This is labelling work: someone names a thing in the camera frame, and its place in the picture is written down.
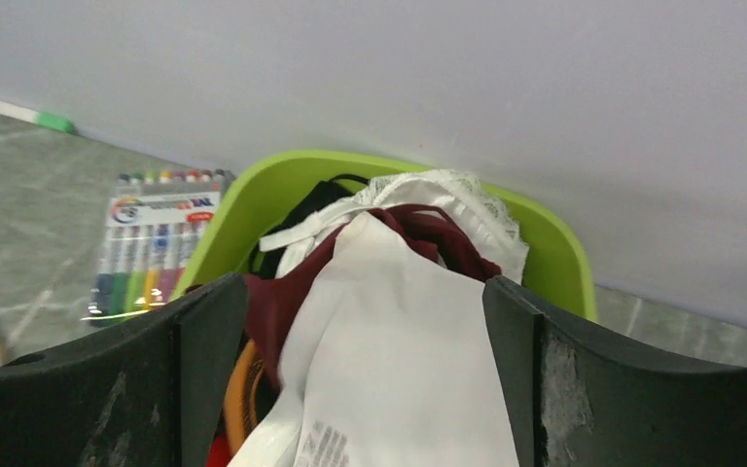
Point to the maroon bra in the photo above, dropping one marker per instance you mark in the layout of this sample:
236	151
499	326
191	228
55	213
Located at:
274	303

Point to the black bra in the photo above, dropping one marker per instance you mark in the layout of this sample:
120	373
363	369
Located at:
323	194

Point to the green plastic basket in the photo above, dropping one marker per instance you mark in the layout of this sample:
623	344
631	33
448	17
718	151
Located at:
557	268

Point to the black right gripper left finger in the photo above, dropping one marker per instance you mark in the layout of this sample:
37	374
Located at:
146	392

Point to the pack of coloured markers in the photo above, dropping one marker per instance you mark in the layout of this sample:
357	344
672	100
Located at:
153	224

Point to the white bra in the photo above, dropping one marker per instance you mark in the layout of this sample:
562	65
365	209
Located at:
482	217
387	363

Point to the orange bra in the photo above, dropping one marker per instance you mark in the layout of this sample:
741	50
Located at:
240	404

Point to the red bra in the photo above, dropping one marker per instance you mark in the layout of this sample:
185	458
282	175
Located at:
220	453

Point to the green white marker pen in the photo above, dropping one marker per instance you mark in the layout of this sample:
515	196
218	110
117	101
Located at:
39	118

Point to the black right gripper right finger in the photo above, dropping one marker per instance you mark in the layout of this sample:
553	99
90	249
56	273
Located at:
579	394

